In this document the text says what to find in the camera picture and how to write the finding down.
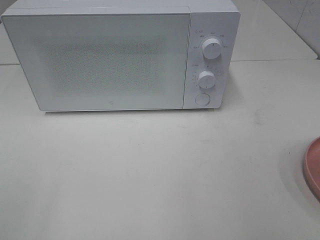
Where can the round white door button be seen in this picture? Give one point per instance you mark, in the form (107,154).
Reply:
(202,99)

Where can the pink round plate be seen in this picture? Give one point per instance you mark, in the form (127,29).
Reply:
(311,167)

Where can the white microwave door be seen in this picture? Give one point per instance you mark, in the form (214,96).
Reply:
(102,62)

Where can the lower white timer knob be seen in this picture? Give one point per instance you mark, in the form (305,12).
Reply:
(206,79)

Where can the upper white power knob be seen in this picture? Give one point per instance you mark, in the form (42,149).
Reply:
(211,47)

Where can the white microwave oven body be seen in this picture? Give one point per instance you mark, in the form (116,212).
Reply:
(218,18)

